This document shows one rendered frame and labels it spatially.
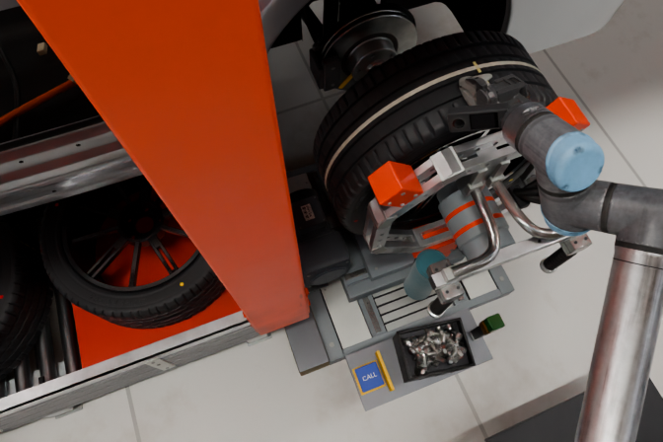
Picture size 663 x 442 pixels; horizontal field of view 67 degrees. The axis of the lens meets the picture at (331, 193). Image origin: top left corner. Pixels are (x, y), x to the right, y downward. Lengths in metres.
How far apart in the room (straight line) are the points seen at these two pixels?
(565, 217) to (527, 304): 1.32
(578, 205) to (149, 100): 0.73
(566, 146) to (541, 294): 1.49
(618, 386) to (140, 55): 0.85
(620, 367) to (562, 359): 1.32
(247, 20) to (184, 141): 0.17
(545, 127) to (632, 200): 0.18
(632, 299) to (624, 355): 0.09
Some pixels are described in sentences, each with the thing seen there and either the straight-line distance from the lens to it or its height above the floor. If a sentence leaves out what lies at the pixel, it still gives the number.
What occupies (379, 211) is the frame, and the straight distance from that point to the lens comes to 1.20.
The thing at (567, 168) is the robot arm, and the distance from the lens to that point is 0.88.
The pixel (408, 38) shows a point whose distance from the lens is 1.64.
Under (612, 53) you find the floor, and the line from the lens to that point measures 3.12.
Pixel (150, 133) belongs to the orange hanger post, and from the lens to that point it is 0.53.
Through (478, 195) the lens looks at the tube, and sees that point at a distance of 1.22.
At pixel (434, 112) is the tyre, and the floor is 1.16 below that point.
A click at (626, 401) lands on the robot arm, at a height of 1.21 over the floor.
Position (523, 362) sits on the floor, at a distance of 2.23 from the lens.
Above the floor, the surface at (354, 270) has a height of 0.17.
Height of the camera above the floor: 2.08
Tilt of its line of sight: 65 degrees down
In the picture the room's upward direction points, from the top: 1 degrees clockwise
